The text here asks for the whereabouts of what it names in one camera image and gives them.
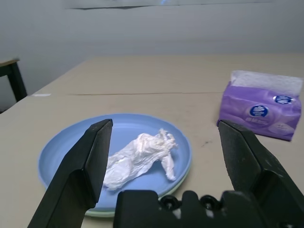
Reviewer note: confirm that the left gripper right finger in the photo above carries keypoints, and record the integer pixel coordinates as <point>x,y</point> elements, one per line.
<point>261,180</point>

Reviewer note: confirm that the blue plastic plate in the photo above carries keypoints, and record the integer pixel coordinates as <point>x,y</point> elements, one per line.
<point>133,123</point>

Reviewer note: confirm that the white tape piece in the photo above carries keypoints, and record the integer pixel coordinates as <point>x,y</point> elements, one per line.
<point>40,95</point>

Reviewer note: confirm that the white tissue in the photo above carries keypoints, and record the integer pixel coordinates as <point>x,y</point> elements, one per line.
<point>133,156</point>

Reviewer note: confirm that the beige side table black frame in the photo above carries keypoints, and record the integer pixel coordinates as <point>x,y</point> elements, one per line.
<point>16,80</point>

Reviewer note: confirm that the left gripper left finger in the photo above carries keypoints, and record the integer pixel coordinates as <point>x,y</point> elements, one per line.
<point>83,171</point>

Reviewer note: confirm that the purple tissue box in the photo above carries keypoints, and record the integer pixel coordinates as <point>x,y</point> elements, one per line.
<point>261,104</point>

